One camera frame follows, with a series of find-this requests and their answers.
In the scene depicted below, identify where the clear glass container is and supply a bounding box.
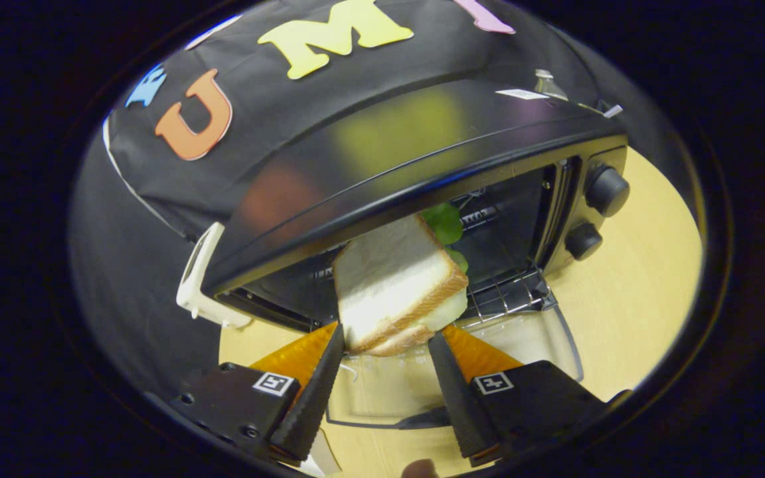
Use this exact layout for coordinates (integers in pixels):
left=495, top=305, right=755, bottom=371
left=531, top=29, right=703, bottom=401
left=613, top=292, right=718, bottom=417
left=578, top=100, right=624, bottom=119

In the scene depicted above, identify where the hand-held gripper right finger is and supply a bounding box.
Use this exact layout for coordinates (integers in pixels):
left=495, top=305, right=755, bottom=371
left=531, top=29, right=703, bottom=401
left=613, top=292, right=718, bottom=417
left=427, top=324, right=632, bottom=469

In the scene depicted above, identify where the black toaster oven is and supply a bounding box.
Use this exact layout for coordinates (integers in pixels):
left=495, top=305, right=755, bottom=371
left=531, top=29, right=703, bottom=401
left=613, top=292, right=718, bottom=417
left=200, top=80, right=630, bottom=429

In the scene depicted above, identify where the white slot toaster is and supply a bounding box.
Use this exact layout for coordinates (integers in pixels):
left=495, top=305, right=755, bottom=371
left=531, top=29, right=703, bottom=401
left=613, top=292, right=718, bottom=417
left=177, top=222, right=254, bottom=329

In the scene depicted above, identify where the sandwich with lettuce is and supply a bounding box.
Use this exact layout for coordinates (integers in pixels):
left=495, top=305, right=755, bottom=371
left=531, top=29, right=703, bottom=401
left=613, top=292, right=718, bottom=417
left=333, top=202, right=469, bottom=357

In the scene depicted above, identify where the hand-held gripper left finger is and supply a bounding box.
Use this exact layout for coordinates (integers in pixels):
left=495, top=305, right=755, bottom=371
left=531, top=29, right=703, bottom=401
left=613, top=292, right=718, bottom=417
left=170, top=322, right=345, bottom=465

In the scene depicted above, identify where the green label drink bottle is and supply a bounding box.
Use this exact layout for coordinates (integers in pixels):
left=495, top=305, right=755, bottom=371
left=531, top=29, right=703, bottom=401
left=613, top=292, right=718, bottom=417
left=534, top=68, right=566, bottom=100

